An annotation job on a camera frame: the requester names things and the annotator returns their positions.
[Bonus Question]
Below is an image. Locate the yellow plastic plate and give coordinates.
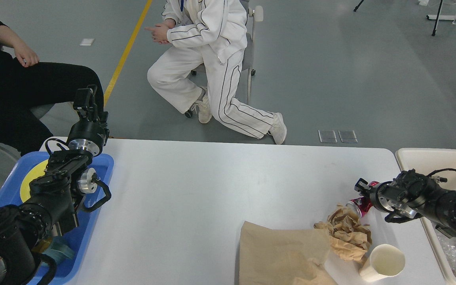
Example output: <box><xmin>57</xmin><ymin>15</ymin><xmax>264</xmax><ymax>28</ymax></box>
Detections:
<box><xmin>20</xmin><ymin>160</ymin><xmax>48</xmax><ymax>202</ymax></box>

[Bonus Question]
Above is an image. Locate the clear floor plate right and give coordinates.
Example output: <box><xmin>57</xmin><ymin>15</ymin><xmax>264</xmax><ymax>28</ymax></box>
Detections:
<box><xmin>338</xmin><ymin>130</ymin><xmax>358</xmax><ymax>144</ymax></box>

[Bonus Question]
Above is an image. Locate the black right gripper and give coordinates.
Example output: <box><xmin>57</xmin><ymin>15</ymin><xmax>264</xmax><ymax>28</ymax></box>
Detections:
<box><xmin>354</xmin><ymin>177</ymin><xmax>395</xmax><ymax>213</ymax></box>

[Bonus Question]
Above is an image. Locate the person in white tracksuit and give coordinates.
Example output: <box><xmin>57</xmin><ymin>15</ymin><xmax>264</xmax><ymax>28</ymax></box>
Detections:
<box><xmin>147</xmin><ymin>0</ymin><xmax>287</xmax><ymax>144</ymax></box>

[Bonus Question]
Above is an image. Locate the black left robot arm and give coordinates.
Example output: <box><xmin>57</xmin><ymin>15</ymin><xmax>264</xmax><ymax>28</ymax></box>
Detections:
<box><xmin>0</xmin><ymin>85</ymin><xmax>112</xmax><ymax>285</ymax></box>

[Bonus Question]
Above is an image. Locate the person in black trousers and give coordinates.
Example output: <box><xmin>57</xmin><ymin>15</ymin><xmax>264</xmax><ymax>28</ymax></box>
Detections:
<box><xmin>0</xmin><ymin>21</ymin><xmax>104</xmax><ymax>155</ymax></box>

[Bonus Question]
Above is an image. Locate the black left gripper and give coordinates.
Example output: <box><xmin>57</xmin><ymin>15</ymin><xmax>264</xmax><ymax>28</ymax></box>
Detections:
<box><xmin>66</xmin><ymin>85</ymin><xmax>109</xmax><ymax>157</ymax></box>

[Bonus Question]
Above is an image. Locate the blue plastic tray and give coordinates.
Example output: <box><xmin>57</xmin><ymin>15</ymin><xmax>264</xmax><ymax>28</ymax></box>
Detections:
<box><xmin>0</xmin><ymin>152</ymin><xmax>114</xmax><ymax>285</ymax></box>

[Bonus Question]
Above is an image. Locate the beige plastic bin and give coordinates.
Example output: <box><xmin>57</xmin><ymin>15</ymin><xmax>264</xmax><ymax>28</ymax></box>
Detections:
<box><xmin>396</xmin><ymin>148</ymin><xmax>456</xmax><ymax>285</ymax></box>

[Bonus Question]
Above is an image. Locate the white paper scrap on floor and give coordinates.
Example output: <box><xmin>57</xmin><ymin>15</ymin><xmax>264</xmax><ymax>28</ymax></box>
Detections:
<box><xmin>78</xmin><ymin>38</ymin><xmax>95</xmax><ymax>46</ymax></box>

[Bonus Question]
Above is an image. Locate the brown paper bag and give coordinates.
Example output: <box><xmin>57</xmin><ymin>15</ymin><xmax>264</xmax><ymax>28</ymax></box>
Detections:
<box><xmin>239</xmin><ymin>221</ymin><xmax>336</xmax><ymax>285</ymax></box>

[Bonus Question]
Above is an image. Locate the brown paper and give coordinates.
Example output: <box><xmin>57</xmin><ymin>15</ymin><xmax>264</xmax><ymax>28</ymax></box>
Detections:
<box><xmin>313</xmin><ymin>205</ymin><xmax>372</xmax><ymax>264</ymax></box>

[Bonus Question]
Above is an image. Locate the clear floor plate left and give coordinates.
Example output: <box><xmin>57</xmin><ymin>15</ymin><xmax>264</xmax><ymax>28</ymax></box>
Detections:
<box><xmin>318</xmin><ymin>129</ymin><xmax>337</xmax><ymax>144</ymax></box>

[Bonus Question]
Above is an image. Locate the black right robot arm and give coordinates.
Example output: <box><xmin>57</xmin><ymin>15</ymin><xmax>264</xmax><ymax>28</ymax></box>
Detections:
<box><xmin>354</xmin><ymin>169</ymin><xmax>456</xmax><ymax>238</ymax></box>

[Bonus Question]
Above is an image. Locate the dark teal mug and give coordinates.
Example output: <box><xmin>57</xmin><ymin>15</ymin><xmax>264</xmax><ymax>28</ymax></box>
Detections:
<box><xmin>43</xmin><ymin>236</ymin><xmax>76</xmax><ymax>264</ymax></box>

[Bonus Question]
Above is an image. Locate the clear floor plate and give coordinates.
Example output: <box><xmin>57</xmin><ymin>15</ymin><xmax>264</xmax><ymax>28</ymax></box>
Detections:
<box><xmin>338</xmin><ymin>130</ymin><xmax>358</xmax><ymax>144</ymax></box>
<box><xmin>318</xmin><ymin>129</ymin><xmax>337</xmax><ymax>144</ymax></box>

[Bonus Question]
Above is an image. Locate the red round object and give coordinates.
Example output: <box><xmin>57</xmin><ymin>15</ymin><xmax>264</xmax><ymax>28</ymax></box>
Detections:
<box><xmin>345</xmin><ymin>181</ymin><xmax>378</xmax><ymax>218</ymax></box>

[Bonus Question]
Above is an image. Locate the white cup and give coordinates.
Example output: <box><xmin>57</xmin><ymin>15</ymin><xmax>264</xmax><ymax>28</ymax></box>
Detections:
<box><xmin>359</xmin><ymin>244</ymin><xmax>406</xmax><ymax>283</ymax></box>

